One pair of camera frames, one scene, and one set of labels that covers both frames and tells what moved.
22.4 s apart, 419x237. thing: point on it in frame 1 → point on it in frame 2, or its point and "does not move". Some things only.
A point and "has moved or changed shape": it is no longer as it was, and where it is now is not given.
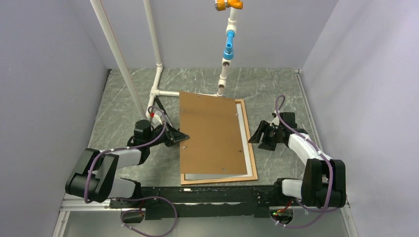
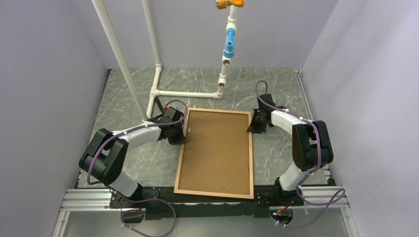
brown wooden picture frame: x=250 y=151 has moved or changed shape
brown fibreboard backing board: x=215 y=146 has moved or changed shape
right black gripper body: x=272 y=137 → x=261 y=126
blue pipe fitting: x=228 y=53 does not move
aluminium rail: x=97 y=205 does not move
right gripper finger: x=257 y=138 → x=252 y=127
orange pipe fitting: x=222 y=5 does not move
